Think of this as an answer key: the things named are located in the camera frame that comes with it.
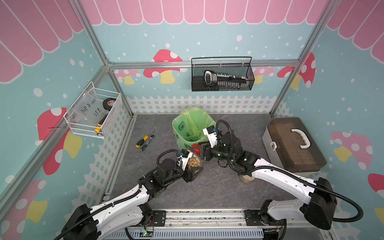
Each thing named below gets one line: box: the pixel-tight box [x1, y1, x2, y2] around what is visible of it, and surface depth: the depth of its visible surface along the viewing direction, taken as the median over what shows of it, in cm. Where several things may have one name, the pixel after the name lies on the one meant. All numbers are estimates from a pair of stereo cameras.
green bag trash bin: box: [172, 106, 217, 150], surface depth 89 cm
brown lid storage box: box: [262, 117, 327, 178], surface depth 84 cm
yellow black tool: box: [94, 113, 109, 132], surface depth 65 cm
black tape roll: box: [102, 97, 117, 111], surface depth 81 cm
